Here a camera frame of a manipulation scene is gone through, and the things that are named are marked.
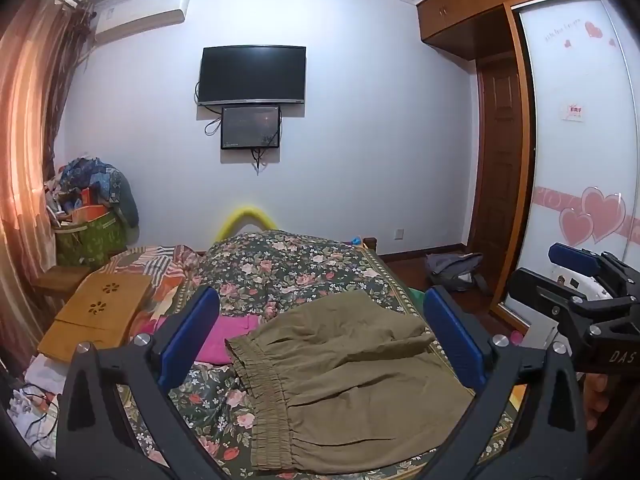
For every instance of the striped cloth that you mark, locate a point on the striped cloth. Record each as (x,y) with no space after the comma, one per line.
(150,260)

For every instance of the wooden bed frame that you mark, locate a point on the wooden bed frame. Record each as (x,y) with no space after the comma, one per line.
(370,243)

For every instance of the red and white sticker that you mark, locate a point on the red and white sticker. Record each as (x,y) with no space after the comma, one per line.
(574,111)

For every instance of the grey backpack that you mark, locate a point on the grey backpack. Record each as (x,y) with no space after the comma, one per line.
(452,267)

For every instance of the wooden stool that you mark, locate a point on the wooden stool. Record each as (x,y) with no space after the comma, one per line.
(62,280)

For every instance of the green bag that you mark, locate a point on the green bag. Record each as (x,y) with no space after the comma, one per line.
(87,240)

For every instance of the olive green pants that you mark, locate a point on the olive green pants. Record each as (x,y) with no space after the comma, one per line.
(350,375)

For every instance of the reddish brown curtain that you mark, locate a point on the reddish brown curtain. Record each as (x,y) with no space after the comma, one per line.
(30,160)

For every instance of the bamboo lap desk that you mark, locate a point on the bamboo lap desk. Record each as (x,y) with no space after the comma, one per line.
(95,315)

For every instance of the pile of clothes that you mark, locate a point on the pile of clothes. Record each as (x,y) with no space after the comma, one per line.
(95,180)

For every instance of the floral blanket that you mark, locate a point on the floral blanket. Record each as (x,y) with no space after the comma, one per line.
(300,265)

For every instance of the pink slippers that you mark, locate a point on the pink slippers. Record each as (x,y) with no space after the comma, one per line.
(516,337)

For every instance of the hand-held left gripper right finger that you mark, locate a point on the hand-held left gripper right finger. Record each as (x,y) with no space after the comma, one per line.
(452,335)

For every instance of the wardrobe with heart-print door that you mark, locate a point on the wardrobe with heart-print door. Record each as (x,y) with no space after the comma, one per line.
(575,135)

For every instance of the white wall socket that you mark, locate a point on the white wall socket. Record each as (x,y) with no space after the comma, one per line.
(399,233)

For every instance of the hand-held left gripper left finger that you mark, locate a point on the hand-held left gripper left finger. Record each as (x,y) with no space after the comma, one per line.
(191,335)

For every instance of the person's right hand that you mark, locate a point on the person's right hand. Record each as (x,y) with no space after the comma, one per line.
(596,402)

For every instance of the yellow foam tube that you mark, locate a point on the yellow foam tube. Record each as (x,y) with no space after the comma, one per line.
(245,217)

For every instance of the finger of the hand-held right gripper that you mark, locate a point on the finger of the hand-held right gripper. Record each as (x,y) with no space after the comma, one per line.
(542,287)
(572,258)

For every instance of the wooden overhead cabinet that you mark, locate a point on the wooden overhead cabinet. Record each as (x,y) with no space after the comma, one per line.
(460,15)

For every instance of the wall-mounted black television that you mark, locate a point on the wall-mounted black television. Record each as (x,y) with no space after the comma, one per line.
(251,76)

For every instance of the white air conditioner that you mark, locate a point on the white air conditioner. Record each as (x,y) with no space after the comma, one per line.
(145,7)

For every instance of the small black monitor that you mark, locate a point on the small black monitor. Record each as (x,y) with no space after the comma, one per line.
(250,127)

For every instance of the brown wooden door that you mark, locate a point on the brown wooden door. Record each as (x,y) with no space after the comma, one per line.
(495,160)

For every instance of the pink cloth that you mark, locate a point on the pink cloth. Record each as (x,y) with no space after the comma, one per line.
(225,340)

